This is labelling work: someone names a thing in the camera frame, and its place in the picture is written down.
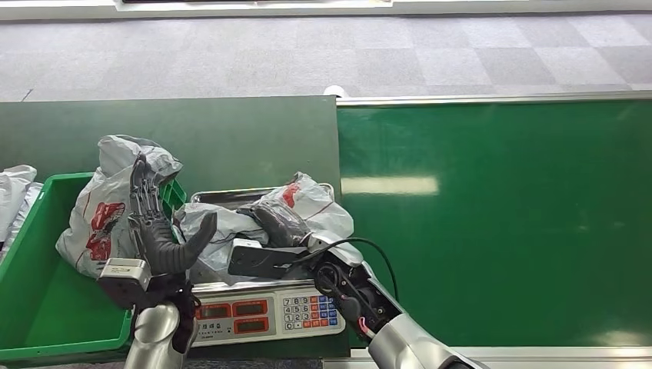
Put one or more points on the green conveyor belt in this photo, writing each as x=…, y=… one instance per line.
x=509, y=214

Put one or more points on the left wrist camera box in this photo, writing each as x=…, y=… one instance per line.
x=122, y=277

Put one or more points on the electronic scale with steel tray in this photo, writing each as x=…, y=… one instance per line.
x=265, y=316

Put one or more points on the white low platform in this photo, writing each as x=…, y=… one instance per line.
x=458, y=6

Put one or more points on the white plastic bag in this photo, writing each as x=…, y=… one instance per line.
x=12, y=193
x=23, y=214

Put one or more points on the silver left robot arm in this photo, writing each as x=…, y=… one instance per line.
x=153, y=331

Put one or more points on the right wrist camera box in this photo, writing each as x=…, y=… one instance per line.
x=254, y=260

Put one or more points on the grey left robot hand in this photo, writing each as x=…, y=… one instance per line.
x=163, y=244

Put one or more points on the grey mailer bag red print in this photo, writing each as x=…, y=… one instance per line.
x=102, y=203

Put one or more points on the grey mailer bag red stripe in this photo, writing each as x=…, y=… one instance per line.
x=316, y=209

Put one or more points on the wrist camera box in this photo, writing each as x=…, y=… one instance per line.
x=254, y=260
x=122, y=277

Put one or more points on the white round roller cap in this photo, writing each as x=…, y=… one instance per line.
x=336, y=91

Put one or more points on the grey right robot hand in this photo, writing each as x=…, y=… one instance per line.
x=280, y=224

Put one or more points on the green plastic bin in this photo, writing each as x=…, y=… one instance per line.
x=56, y=310

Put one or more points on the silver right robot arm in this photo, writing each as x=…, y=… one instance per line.
x=402, y=336

